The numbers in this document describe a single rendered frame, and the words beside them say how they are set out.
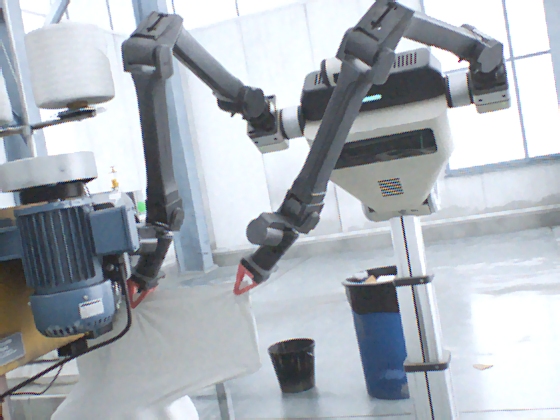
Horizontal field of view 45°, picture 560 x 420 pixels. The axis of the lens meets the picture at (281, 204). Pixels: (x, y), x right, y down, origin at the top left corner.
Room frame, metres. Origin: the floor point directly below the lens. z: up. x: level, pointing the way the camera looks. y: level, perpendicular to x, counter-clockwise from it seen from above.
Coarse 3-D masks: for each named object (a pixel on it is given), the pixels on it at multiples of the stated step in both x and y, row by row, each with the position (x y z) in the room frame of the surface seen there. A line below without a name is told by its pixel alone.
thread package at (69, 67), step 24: (72, 24) 1.38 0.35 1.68; (48, 48) 1.37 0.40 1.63; (72, 48) 1.37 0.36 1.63; (96, 48) 1.41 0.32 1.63; (48, 72) 1.37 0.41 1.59; (72, 72) 1.37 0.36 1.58; (96, 72) 1.40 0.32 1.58; (48, 96) 1.37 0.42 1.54; (72, 96) 1.37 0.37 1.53; (96, 96) 1.40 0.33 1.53
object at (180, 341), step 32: (192, 288) 1.59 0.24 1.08; (224, 288) 1.56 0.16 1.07; (160, 320) 1.62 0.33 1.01; (192, 320) 1.59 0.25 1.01; (224, 320) 1.57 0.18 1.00; (96, 352) 1.68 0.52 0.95; (128, 352) 1.65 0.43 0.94; (160, 352) 1.62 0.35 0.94; (192, 352) 1.59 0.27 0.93; (224, 352) 1.57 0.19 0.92; (256, 352) 1.54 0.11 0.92; (96, 384) 1.68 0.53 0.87; (128, 384) 1.64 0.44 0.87; (160, 384) 1.61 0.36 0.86; (192, 384) 1.58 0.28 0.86; (64, 416) 1.66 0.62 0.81; (96, 416) 1.62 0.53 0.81; (128, 416) 1.59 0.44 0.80; (160, 416) 1.59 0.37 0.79; (192, 416) 1.65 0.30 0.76
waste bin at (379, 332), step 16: (368, 272) 3.97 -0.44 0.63; (384, 272) 3.98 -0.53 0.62; (352, 288) 3.64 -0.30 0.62; (368, 288) 3.56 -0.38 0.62; (384, 288) 3.53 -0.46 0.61; (352, 304) 3.67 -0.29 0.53; (368, 304) 3.57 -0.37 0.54; (384, 304) 3.53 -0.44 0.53; (368, 320) 3.60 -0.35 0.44; (384, 320) 3.55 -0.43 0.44; (400, 320) 3.54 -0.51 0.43; (368, 336) 3.61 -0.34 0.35; (384, 336) 3.56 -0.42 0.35; (400, 336) 3.55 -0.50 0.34; (368, 352) 3.63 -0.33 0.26; (384, 352) 3.57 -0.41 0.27; (400, 352) 3.55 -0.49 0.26; (368, 368) 3.66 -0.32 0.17; (384, 368) 3.58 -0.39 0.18; (400, 368) 3.56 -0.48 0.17; (368, 384) 3.70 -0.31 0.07; (384, 384) 3.59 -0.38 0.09; (400, 384) 3.56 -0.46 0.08
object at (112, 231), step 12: (96, 216) 1.27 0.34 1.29; (108, 216) 1.27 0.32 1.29; (120, 216) 1.27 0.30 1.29; (132, 216) 1.33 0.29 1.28; (96, 228) 1.26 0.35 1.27; (108, 228) 1.27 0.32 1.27; (120, 228) 1.27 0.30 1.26; (132, 228) 1.30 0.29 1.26; (96, 240) 1.26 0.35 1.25; (108, 240) 1.27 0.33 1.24; (120, 240) 1.27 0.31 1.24; (132, 240) 1.27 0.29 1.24; (96, 252) 1.26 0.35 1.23; (108, 252) 1.27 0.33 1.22; (120, 252) 1.27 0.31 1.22; (132, 252) 1.27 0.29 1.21; (120, 264) 1.31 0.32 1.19
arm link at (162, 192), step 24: (168, 48) 1.42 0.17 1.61; (144, 72) 1.44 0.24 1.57; (168, 72) 1.44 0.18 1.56; (144, 96) 1.46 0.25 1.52; (144, 120) 1.49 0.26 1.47; (168, 120) 1.52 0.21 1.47; (144, 144) 1.52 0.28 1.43; (168, 144) 1.53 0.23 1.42; (168, 168) 1.55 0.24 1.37; (168, 192) 1.56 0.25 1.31; (168, 216) 1.57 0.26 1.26
